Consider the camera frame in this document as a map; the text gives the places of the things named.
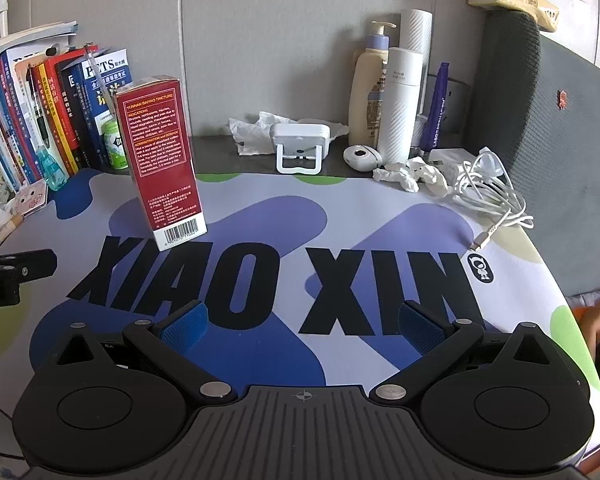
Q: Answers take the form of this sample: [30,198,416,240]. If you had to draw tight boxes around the red medicine box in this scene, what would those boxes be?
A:
[114,76,207,252]

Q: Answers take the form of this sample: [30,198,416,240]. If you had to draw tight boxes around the wipe tissue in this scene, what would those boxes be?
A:
[372,156,450,197]

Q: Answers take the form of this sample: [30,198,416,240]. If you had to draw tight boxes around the teal glass bottle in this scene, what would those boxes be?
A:
[35,145,68,192]

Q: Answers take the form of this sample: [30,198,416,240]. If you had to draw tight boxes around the yellow book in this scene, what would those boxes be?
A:
[32,63,78,177]

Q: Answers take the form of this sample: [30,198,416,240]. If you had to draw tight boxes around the black pen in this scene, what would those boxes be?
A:
[27,66,50,148]

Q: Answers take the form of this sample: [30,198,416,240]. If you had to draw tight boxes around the green gum bottle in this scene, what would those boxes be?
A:
[102,117,129,171]

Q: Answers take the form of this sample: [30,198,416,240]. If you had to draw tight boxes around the printed desk mat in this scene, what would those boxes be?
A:
[0,170,600,444]

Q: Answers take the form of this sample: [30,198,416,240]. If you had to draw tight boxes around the row of blue books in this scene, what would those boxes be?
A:
[0,51,43,192]

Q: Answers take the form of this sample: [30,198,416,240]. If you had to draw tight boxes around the small white round device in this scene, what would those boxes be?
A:
[343,145,384,172]

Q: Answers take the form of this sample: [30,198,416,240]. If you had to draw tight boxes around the black book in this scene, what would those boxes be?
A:
[57,60,100,169]

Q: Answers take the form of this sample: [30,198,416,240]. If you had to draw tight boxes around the red book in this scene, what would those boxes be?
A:
[44,48,88,174]

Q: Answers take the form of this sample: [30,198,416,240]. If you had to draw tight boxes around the blue PETS book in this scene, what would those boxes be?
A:
[81,49,132,171]

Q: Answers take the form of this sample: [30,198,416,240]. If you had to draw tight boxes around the crumpled white tissue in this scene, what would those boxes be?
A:
[228,112,349,156]

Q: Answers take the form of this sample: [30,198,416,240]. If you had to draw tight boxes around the white folding phone stand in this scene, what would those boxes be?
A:
[270,122,330,176]

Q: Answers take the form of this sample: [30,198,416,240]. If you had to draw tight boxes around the stack of paper booklets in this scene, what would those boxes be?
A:
[0,21,79,54]

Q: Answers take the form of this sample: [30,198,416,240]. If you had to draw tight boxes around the white ribbed bottle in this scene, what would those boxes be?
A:
[377,47,422,165]

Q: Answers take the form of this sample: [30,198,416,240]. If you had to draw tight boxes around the dark grey cushion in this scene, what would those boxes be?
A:
[463,11,600,296]

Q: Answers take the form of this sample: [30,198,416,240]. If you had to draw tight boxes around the cream lotion pump bottle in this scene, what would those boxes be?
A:
[348,21,396,148]

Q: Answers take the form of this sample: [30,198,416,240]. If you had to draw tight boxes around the tall white tube bottle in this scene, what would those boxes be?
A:
[400,9,434,114]

